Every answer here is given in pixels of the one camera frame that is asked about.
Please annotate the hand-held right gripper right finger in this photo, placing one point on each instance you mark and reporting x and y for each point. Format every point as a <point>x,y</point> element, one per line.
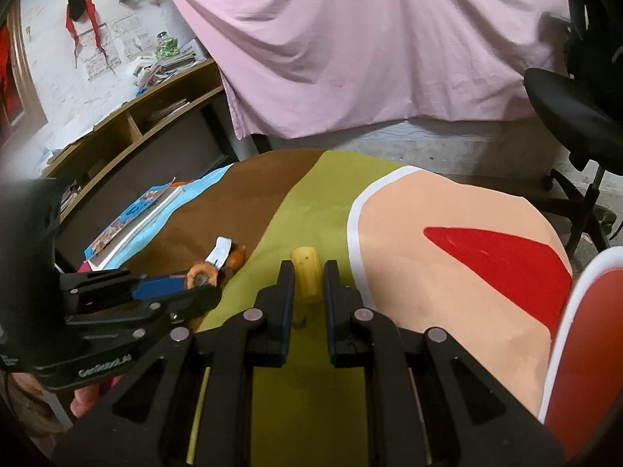
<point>330,301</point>

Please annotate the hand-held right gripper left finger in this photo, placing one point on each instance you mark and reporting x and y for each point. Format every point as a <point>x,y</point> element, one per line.
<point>291,296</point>

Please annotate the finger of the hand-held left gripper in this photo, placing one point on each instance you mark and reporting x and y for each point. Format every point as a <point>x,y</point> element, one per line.
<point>194,299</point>
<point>155,288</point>

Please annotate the round orange peel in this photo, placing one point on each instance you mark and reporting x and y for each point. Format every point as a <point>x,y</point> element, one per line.
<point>199,276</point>

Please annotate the red bin with white rim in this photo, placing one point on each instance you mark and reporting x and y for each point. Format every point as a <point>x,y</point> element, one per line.
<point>591,360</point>

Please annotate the person's left hand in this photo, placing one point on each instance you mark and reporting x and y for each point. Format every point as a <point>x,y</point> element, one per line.
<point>92,396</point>

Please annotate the white paper strip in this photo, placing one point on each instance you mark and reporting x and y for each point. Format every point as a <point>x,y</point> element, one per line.
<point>219,250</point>

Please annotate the small orange vegetable piece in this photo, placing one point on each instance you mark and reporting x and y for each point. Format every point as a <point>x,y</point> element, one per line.
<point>237,257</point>

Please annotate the colourful picture book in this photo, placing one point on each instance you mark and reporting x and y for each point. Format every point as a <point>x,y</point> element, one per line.
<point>131,219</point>

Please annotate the colourful printed mat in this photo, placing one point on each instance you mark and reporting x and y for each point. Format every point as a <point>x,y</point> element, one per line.
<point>438,301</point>

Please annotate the white metal leg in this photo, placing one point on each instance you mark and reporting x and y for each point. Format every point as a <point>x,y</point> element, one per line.
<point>61,408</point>

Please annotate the wooden shelf unit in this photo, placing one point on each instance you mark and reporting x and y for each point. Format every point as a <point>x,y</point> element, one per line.
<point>117,136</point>

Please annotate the papers in shelf compartment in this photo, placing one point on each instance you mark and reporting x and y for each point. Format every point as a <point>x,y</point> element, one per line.
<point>168,109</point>

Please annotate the red hanging garment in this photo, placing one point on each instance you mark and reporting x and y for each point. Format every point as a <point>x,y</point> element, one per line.
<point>5,68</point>

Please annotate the stack of books and papers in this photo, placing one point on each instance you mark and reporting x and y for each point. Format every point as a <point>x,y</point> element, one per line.
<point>165,65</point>

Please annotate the green glass jar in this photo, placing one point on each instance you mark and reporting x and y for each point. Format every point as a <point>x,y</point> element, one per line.
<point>167,48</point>

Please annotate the pink bed sheet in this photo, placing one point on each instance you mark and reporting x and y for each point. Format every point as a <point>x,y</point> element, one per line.
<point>365,44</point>

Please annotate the red and black hanging cloth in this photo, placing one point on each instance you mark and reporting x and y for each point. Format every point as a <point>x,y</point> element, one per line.
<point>78,9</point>

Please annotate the black office chair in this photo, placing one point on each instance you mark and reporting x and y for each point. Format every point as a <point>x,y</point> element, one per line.
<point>574,102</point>

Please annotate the dark blue backpack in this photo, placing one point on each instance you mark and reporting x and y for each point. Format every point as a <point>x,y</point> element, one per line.
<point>586,14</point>

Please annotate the wooden door frame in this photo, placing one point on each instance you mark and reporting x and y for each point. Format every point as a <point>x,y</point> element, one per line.
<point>24,73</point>

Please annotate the white wall calendar sheet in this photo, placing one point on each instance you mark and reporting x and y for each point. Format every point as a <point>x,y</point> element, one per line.
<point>121,39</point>

